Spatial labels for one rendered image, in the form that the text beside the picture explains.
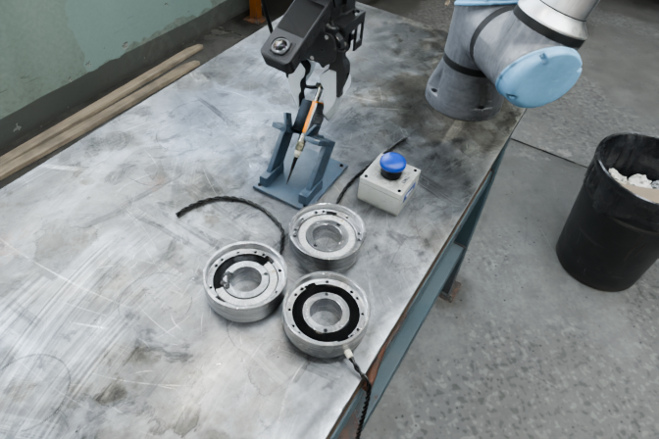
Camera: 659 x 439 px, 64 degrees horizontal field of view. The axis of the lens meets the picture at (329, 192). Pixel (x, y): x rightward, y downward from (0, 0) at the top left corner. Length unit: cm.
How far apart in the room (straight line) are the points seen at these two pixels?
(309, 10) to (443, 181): 37
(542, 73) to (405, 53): 43
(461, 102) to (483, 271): 94
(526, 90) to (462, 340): 98
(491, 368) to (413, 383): 24
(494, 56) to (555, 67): 9
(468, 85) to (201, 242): 55
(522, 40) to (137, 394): 70
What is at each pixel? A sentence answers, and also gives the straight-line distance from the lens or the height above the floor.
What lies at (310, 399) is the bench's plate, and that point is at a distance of 64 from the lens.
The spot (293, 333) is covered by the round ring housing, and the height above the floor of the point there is 84.
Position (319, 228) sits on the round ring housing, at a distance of 75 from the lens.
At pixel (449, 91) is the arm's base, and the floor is 85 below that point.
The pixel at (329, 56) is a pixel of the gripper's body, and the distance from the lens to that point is 73.
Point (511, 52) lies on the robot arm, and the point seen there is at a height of 100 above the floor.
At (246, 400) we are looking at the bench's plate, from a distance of 64.
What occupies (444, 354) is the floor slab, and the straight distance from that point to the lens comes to 164.
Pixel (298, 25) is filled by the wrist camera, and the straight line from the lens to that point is 69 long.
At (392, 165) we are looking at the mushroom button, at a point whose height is 87.
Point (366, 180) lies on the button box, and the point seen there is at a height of 84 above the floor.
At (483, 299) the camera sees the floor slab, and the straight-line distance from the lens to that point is 179.
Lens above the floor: 138
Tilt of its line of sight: 44 degrees down
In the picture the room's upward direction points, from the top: 5 degrees clockwise
